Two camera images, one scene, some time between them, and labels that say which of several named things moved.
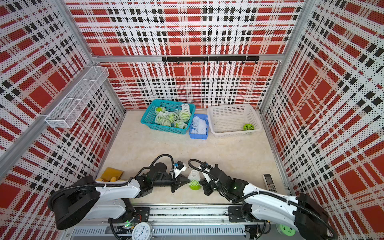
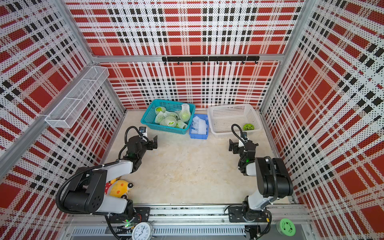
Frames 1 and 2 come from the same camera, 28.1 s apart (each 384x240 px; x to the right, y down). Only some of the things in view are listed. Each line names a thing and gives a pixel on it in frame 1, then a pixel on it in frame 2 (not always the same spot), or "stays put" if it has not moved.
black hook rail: (216, 59) stays put
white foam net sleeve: (194, 177) -> (169, 121)
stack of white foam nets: (199, 126) stays put
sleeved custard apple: (180, 124) stays put
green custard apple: (248, 126) stays put
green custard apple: (185, 116) stays put
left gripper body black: (174, 184) -> (148, 146)
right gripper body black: (210, 188) -> (236, 150)
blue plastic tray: (199, 126) stays put
